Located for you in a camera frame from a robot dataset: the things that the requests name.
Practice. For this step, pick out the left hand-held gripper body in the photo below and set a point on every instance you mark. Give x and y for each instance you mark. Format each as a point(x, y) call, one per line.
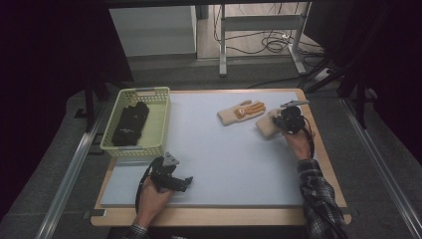
point(164, 176)

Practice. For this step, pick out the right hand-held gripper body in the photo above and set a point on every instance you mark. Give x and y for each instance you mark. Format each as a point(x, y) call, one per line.
point(292, 119)

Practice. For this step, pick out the pale yellow plastic basket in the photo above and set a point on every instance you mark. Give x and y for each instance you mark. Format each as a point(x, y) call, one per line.
point(156, 126)

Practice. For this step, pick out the person's right hand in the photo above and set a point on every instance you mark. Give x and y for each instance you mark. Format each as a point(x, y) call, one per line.
point(298, 144)

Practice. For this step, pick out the person's left hand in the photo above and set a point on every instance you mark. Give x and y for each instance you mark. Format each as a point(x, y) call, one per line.
point(151, 204)

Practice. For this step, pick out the light grey foam mat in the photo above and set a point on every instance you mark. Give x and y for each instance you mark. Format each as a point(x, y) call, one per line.
point(232, 166)

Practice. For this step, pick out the black stand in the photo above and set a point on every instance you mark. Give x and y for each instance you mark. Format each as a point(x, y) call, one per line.
point(360, 99)
point(89, 106)

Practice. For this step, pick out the white cabinet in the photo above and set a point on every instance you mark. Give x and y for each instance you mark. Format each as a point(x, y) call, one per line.
point(152, 31)

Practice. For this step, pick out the metal floor rail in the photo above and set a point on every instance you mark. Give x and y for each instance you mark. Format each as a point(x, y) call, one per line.
point(384, 172)
point(66, 179)

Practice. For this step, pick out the white metal desk frame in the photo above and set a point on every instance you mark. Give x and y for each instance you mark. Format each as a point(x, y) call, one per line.
point(262, 22)

